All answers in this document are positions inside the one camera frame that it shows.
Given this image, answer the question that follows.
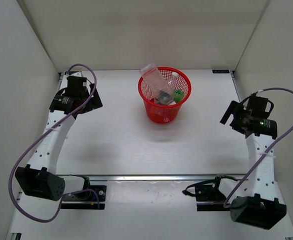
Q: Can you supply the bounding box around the green plastic bottle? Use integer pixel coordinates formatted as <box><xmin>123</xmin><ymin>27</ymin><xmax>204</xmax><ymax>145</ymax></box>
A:
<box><xmin>173</xmin><ymin>89</ymin><xmax>184</xmax><ymax>103</ymax></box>

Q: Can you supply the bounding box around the green label clear bottle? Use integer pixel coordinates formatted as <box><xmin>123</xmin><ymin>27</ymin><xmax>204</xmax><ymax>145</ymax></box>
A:
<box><xmin>168</xmin><ymin>72</ymin><xmax>179</xmax><ymax>89</ymax></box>

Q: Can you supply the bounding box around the large square clear bottle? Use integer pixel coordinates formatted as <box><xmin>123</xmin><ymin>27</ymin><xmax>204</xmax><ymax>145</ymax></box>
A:
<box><xmin>139</xmin><ymin>63</ymin><xmax>174</xmax><ymax>105</ymax></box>

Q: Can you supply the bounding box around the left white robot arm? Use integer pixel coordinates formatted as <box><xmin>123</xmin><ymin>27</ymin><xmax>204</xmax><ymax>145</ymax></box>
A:
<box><xmin>14</xmin><ymin>71</ymin><xmax>103</xmax><ymax>201</ymax></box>

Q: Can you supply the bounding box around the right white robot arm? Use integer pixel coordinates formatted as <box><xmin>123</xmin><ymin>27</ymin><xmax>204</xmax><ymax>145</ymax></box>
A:
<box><xmin>182</xmin><ymin>94</ymin><xmax>287</xmax><ymax>230</ymax></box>

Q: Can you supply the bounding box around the red plastic mesh bin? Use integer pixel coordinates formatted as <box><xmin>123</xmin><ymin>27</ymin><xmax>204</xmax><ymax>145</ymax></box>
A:
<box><xmin>137</xmin><ymin>66</ymin><xmax>192</xmax><ymax>124</ymax></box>

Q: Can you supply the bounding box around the left dark table label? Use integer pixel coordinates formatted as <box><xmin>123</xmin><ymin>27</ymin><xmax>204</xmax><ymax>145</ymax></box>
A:
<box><xmin>67</xmin><ymin>71</ymin><xmax>83</xmax><ymax>78</ymax></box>

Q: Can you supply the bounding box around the dark table label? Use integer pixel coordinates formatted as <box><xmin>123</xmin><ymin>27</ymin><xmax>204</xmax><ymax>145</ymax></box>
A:
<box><xmin>67</xmin><ymin>71</ymin><xmax>83</xmax><ymax>78</ymax></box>
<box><xmin>212</xmin><ymin>69</ymin><xmax>230</xmax><ymax>74</ymax></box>

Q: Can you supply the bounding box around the right dark table label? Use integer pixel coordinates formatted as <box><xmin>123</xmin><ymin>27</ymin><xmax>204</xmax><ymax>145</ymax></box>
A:
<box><xmin>212</xmin><ymin>69</ymin><xmax>230</xmax><ymax>74</ymax></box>

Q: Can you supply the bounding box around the aluminium table edge rail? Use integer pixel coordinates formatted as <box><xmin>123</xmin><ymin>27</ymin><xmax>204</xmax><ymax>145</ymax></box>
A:
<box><xmin>56</xmin><ymin>174</ymin><xmax>247</xmax><ymax>181</ymax></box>

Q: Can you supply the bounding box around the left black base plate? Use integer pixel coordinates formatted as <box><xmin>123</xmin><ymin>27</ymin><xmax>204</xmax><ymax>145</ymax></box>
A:
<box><xmin>61</xmin><ymin>182</ymin><xmax>107</xmax><ymax>210</ymax></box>

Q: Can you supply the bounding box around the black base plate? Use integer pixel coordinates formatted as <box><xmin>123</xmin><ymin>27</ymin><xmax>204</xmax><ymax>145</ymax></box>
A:
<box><xmin>182</xmin><ymin>182</ymin><xmax>230</xmax><ymax>212</ymax></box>
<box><xmin>61</xmin><ymin>182</ymin><xmax>107</xmax><ymax>210</ymax></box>

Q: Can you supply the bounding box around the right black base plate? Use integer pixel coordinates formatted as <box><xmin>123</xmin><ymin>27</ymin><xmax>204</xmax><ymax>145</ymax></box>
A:
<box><xmin>182</xmin><ymin>182</ymin><xmax>230</xmax><ymax>212</ymax></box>

